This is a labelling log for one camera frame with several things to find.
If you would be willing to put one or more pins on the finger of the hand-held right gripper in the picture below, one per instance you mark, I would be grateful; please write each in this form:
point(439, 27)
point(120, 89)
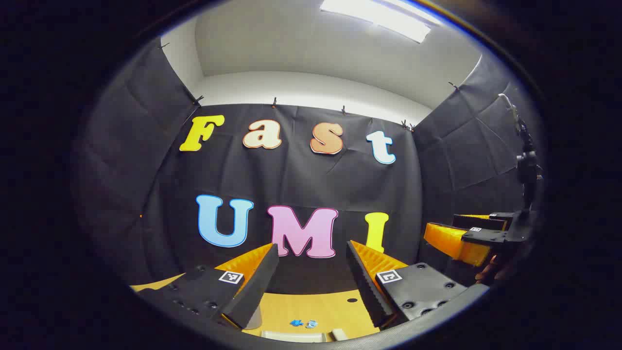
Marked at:
point(454, 240)
point(478, 222)

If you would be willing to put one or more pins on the grey plastic dustpan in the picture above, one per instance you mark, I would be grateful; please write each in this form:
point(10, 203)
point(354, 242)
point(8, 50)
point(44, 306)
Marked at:
point(291, 336)

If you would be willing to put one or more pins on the ceiling light panel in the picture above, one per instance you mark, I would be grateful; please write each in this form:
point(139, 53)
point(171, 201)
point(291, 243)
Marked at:
point(379, 17)

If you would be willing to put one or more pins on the wooden desktop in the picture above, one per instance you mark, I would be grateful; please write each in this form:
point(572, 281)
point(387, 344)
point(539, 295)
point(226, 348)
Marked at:
point(316, 307)

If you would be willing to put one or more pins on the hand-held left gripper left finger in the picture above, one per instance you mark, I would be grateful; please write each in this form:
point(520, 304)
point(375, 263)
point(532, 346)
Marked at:
point(257, 284)

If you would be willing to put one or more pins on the black backdrop cloth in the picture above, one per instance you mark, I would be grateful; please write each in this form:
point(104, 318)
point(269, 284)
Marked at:
point(301, 180)

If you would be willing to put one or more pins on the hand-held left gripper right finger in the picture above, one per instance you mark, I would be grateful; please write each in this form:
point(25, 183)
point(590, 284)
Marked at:
point(362, 282)

